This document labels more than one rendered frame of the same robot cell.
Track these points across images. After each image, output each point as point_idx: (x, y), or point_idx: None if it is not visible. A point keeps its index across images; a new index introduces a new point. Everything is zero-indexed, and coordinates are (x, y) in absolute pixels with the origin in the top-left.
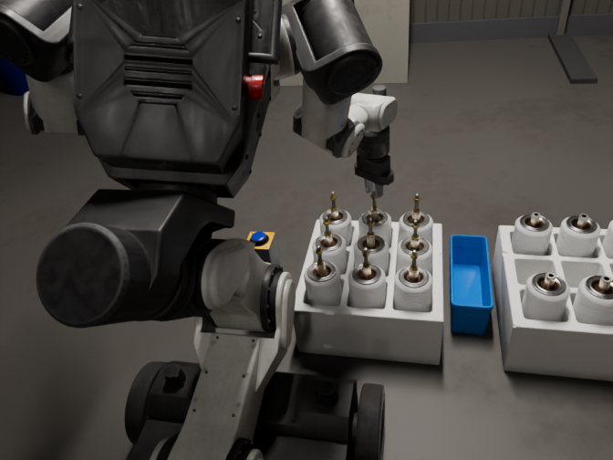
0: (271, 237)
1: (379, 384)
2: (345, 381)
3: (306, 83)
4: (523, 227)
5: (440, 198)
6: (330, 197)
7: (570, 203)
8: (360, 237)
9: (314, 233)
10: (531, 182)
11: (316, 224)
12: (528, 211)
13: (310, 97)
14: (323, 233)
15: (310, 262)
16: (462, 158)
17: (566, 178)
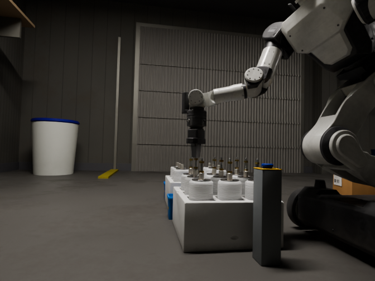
0: (260, 167)
1: (291, 194)
2: (306, 188)
3: (281, 52)
4: (186, 169)
5: (95, 222)
6: (203, 161)
7: (111, 203)
8: (216, 178)
9: (203, 202)
10: (85, 207)
11: (192, 202)
12: (116, 208)
13: (280, 57)
14: (211, 190)
15: (236, 200)
16: (38, 218)
17: (85, 202)
